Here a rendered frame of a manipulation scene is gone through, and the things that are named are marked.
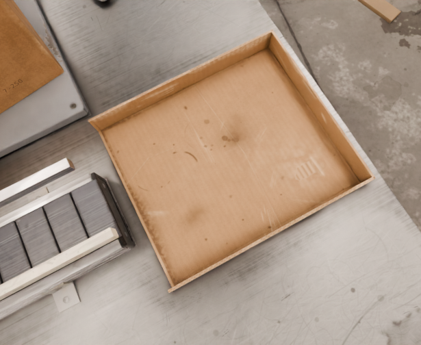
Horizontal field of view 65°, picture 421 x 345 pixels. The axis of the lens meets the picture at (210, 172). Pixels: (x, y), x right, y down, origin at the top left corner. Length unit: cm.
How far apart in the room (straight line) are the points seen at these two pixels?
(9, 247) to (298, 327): 38
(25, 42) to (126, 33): 17
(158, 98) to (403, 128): 122
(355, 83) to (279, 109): 109
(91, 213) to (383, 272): 39
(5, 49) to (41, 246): 25
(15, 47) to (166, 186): 26
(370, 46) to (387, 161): 53
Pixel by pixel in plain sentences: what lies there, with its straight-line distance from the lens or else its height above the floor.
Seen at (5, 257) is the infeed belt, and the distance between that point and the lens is 49.
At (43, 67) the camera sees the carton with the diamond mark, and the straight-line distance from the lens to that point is 55.
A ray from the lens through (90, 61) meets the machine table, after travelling 60.
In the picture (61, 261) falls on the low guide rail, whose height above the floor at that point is 92.
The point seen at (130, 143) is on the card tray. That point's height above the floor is 83.
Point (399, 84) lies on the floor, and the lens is 166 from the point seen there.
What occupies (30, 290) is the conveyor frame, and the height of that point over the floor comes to 88.
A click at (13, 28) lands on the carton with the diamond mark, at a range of 50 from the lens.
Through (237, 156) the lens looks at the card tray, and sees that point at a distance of 48.
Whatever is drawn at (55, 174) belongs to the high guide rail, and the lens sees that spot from 39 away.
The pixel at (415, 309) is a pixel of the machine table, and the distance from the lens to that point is 53.
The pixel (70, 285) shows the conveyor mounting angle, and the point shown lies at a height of 83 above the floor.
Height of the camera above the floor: 129
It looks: 75 degrees down
